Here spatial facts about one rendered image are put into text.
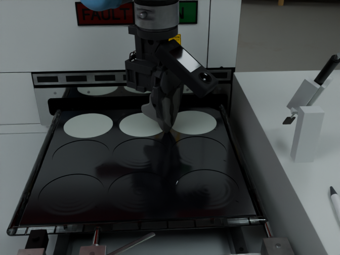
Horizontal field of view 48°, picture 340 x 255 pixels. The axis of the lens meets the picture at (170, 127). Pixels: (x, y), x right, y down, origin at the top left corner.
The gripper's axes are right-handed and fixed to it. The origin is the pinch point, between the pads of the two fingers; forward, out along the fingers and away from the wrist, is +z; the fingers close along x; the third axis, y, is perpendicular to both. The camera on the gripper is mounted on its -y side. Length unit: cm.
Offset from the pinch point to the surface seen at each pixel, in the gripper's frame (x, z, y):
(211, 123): -7.9, 1.6, -5.1
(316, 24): -427, 106, 68
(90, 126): 6.8, 1.0, 15.1
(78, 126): 8.2, 1.0, 17.2
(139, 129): 2.2, 1.1, 5.8
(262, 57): -283, 101, 81
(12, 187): 22.9, 8.4, 21.8
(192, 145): 1.5, 1.3, -5.9
